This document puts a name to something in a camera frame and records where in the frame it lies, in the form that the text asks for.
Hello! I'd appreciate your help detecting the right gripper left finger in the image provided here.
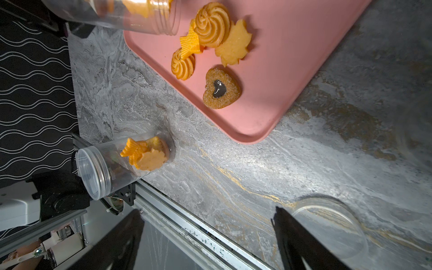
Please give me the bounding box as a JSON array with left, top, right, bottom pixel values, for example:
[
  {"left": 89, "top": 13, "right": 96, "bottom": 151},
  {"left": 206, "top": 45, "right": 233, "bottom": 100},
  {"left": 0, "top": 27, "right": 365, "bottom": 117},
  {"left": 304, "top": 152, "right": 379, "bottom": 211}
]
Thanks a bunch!
[{"left": 69, "top": 209, "right": 145, "bottom": 270}]

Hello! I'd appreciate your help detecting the orange fish cookie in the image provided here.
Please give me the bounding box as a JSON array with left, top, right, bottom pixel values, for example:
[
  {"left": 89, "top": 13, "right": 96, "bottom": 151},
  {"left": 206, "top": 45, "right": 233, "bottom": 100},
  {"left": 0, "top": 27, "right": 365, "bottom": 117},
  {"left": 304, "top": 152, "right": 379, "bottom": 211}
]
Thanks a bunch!
[{"left": 180, "top": 19, "right": 204, "bottom": 60}]

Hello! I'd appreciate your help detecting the brown heart cookie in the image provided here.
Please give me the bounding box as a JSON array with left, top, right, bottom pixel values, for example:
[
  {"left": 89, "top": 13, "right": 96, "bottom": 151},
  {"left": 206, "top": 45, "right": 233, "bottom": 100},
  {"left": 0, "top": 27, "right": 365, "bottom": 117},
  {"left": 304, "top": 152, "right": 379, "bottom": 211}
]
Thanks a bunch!
[{"left": 202, "top": 68, "right": 243, "bottom": 109}]

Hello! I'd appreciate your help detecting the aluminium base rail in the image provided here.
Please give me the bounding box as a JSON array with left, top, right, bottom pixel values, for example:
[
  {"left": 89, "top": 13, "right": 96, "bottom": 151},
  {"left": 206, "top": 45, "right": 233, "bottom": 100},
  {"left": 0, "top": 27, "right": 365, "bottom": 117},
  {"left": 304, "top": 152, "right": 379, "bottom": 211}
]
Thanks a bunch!
[{"left": 73, "top": 135, "right": 270, "bottom": 270}]

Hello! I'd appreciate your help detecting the clear cookie jar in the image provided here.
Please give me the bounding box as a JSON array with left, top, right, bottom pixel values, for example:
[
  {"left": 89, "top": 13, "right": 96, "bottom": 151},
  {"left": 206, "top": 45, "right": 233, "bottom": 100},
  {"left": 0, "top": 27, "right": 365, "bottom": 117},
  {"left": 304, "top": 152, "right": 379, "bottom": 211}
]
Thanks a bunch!
[
  {"left": 75, "top": 131, "right": 175, "bottom": 200},
  {"left": 43, "top": 0, "right": 181, "bottom": 36}
]

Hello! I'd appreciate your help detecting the orange leaf cookie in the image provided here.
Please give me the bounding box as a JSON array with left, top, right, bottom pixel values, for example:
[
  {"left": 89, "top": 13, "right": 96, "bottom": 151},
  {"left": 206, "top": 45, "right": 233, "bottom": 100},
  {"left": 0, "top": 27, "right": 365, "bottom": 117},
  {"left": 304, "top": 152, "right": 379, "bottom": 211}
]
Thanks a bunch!
[{"left": 215, "top": 19, "right": 253, "bottom": 67}]

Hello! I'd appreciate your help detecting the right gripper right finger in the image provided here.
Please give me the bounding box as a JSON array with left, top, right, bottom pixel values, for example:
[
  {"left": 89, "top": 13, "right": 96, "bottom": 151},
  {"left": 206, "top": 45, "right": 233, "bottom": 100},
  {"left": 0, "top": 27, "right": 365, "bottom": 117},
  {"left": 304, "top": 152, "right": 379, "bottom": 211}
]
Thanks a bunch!
[{"left": 272, "top": 207, "right": 350, "bottom": 270}]

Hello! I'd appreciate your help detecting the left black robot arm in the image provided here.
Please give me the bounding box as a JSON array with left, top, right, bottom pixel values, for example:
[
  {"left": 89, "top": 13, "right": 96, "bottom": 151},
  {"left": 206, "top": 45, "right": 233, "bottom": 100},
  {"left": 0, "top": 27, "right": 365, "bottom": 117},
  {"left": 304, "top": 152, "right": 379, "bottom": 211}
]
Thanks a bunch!
[{"left": 1, "top": 170, "right": 91, "bottom": 232}]

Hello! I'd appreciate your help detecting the pink plastic tray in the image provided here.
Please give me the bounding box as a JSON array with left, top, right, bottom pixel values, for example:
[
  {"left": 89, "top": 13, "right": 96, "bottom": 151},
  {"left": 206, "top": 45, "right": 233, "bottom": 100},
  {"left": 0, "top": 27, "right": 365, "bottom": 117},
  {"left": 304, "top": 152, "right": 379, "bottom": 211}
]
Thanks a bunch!
[{"left": 124, "top": 1, "right": 369, "bottom": 144}]

